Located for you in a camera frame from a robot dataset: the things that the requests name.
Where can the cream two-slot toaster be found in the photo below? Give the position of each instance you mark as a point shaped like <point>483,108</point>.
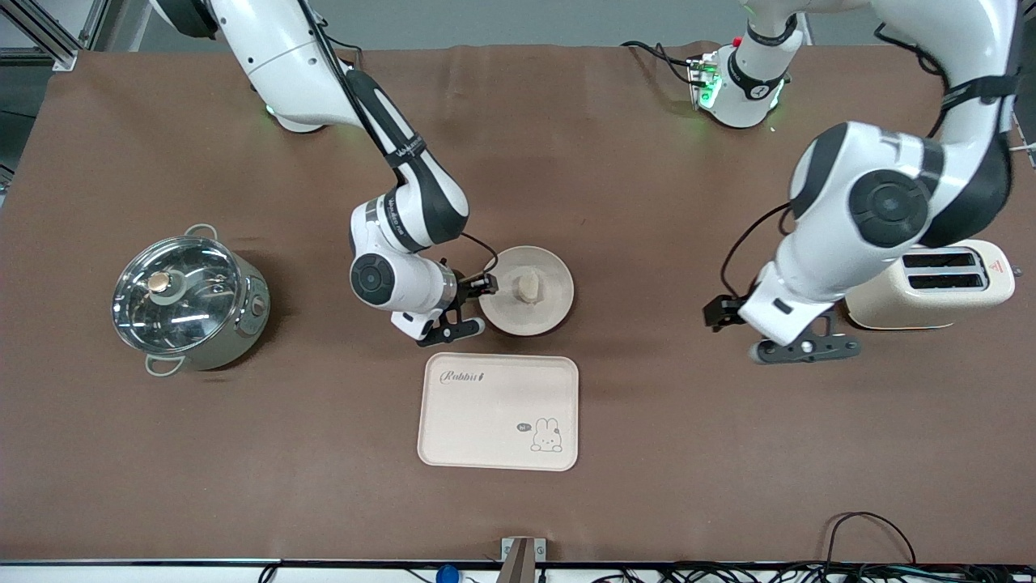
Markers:
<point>931,312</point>

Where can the round cream plate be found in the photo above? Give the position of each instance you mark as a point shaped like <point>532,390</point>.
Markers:
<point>542,316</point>

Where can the aluminium frame profile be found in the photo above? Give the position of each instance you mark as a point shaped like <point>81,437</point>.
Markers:
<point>40,32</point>

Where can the cream rabbit print tray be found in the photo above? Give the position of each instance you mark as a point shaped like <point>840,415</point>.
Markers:
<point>486,421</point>

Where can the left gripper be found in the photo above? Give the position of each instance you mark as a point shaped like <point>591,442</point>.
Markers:
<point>723,311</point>

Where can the cream steamed bun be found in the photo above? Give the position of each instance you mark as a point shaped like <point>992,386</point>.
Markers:
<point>528,286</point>

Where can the brown table mat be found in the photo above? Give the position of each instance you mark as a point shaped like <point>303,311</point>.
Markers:
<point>647,202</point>

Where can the blue round object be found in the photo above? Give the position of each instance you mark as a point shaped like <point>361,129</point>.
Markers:
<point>447,575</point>

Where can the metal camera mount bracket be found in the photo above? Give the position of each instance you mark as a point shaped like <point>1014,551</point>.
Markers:
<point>522,559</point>

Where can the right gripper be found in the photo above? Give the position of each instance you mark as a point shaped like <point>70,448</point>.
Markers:
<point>468,287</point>

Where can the glass pot lid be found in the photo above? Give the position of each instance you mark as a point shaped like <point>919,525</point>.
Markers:
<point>194,308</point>

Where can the stainless steel pot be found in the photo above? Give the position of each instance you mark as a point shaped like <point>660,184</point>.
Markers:
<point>243,324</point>

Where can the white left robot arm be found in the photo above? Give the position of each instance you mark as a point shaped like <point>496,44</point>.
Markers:
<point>955,32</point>

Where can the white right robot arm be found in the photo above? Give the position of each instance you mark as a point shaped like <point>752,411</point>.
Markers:
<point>275,57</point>

